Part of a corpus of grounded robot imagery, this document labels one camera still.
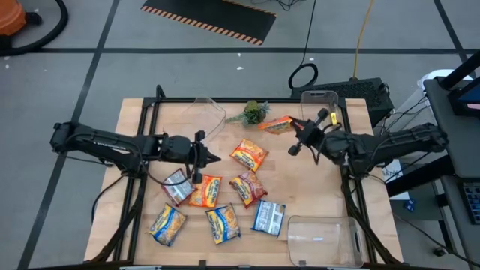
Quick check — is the red orange Maruchan noodle pack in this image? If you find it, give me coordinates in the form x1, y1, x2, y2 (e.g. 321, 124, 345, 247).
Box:
257, 115, 298, 136
229, 137, 270, 173
229, 170, 269, 209

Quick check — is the grey desk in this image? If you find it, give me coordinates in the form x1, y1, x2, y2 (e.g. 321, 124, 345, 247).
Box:
385, 50, 480, 263

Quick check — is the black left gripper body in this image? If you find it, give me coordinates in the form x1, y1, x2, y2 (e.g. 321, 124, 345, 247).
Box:
160, 129, 207, 185

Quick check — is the clear plastic bin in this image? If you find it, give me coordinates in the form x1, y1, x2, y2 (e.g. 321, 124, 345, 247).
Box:
299, 89, 341, 125
163, 96, 228, 146
286, 214, 365, 268

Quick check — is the yellow hanging cable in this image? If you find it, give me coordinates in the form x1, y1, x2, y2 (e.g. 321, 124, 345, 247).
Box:
352, 0, 376, 80

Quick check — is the silver-backed red noodle pack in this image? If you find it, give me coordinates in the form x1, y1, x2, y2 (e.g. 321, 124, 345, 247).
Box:
160, 168, 197, 207

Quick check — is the small potted succulent plant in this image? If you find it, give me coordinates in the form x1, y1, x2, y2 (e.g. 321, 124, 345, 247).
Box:
224, 99, 272, 128

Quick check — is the black monitor blue screen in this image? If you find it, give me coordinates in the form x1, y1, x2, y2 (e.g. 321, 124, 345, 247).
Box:
448, 76, 480, 117

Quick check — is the black computer case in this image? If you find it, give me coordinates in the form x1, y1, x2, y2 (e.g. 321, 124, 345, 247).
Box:
290, 76, 395, 127

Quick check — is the orange shop vacuum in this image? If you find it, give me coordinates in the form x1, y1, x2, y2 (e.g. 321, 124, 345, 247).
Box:
0, 0, 44, 38

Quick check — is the white paper sheet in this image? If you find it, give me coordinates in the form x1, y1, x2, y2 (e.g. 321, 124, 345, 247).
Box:
381, 159, 410, 202

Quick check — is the black hanging cable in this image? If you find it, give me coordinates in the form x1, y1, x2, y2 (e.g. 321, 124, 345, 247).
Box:
287, 0, 320, 91

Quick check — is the blue Maruchan noodle pack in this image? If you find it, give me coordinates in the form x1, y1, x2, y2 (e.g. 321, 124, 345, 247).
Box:
250, 199, 287, 237
146, 202, 188, 248
205, 203, 242, 245

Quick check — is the black hazard-striped floor mat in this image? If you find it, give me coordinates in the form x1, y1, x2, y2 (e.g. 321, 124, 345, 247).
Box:
140, 0, 278, 47

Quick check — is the black vacuum hose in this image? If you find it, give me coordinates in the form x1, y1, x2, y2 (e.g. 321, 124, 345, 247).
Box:
0, 0, 70, 57

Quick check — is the black metal table frame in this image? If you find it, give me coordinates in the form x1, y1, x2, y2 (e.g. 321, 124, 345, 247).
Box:
89, 84, 402, 269

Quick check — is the black keyboard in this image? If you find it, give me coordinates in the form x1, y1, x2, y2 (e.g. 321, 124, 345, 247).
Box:
460, 181, 480, 226

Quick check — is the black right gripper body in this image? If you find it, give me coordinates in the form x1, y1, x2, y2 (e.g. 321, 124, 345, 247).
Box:
287, 107, 338, 157

